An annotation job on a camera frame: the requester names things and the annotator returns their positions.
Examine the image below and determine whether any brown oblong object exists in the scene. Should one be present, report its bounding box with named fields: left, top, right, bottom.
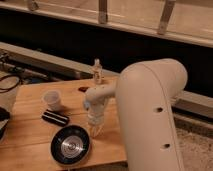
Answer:
left=78, top=87, right=89, bottom=92

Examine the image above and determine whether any black rectangular case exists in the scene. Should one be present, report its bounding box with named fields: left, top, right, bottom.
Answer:
left=42, top=110, right=70, bottom=127

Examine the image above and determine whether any black cable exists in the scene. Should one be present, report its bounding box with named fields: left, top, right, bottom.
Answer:
left=0, top=73, right=23, bottom=94

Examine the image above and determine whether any black ceramic bowl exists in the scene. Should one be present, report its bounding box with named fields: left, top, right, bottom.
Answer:
left=50, top=125, right=90, bottom=165

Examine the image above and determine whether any metal frame rail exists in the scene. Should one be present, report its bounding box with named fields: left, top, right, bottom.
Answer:
left=0, top=0, right=213, bottom=48

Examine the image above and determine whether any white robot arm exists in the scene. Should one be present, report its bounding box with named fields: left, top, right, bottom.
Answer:
left=86, top=59, right=187, bottom=171

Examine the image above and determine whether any white plastic cup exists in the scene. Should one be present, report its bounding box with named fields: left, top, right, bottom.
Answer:
left=42, top=90, right=62, bottom=111

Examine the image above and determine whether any small clear bottle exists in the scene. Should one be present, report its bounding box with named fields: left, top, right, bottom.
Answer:
left=93, top=58, right=102, bottom=84

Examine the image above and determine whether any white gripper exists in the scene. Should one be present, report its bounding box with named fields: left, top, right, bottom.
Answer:
left=87, top=102, right=107, bottom=137

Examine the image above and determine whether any dark object at left edge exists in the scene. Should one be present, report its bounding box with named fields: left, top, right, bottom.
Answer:
left=0, top=107, right=10, bottom=139

